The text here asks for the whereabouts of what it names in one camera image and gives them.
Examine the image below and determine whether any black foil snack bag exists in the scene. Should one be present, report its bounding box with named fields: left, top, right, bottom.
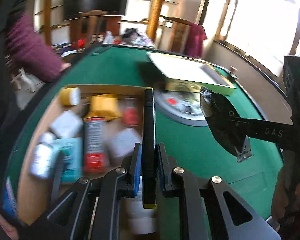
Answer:
left=200, top=87, right=253, bottom=163

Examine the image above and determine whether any small white box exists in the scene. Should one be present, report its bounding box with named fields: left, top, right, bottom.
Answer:
left=106, top=128, right=142, bottom=166

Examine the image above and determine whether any red white long box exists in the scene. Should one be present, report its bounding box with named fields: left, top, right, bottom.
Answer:
left=83, top=118, right=107, bottom=173

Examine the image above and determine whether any white pill bottle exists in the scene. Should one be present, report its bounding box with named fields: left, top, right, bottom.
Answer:
left=125, top=181, right=157, bottom=235

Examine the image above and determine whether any green capped black marker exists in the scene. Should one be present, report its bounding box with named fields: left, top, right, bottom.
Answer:
left=49, top=150, right=64, bottom=204

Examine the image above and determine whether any person maroon sleeve forearm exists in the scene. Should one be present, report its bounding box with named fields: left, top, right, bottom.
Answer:
left=6, top=13, right=64, bottom=82

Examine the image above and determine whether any right hand holding gripper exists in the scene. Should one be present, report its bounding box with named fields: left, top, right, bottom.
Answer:
left=271, top=164, right=300, bottom=230

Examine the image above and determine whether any bystander hand on table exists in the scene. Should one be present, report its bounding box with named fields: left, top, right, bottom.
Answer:
left=60, top=62, right=71, bottom=72

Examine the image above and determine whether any round mahjong table console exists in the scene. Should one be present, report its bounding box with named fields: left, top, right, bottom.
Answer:
left=154, top=89, right=207, bottom=127

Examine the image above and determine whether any dark ink bottle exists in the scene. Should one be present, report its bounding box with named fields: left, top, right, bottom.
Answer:
left=229, top=66, right=238, bottom=80

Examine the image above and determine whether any gold white gift box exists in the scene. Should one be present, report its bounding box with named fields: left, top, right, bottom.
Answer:
left=147, top=53, right=236, bottom=95

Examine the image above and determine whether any cardboard box tray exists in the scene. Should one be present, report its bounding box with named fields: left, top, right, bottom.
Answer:
left=18, top=85, right=154, bottom=239

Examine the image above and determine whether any white box in tray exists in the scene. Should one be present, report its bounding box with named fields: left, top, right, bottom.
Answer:
left=49, top=110, right=83, bottom=138

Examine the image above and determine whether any red small bottle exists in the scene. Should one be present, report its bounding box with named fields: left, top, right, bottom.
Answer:
left=122, top=98, right=139, bottom=127

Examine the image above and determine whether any maroon cloth on chair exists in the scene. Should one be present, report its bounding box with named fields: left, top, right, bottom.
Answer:
left=184, top=23, right=207, bottom=58

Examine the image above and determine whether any yellow snack pouch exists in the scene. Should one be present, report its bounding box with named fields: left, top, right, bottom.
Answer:
left=84, top=94, right=122, bottom=121

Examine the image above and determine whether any yellow white roll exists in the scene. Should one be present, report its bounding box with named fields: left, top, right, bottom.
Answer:
left=59, top=87, right=81, bottom=106

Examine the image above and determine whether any wooden chair with cloth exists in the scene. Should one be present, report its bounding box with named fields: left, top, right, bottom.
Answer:
left=158, top=15, right=192, bottom=54

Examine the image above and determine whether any patterned bag pile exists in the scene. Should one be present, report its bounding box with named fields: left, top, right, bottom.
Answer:
left=121, top=28, right=155, bottom=48

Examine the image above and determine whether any wooden chair left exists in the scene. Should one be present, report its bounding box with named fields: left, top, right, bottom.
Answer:
left=77, top=10, right=108, bottom=49

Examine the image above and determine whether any window frame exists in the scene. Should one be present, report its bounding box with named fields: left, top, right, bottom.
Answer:
left=218, top=0, right=300, bottom=81

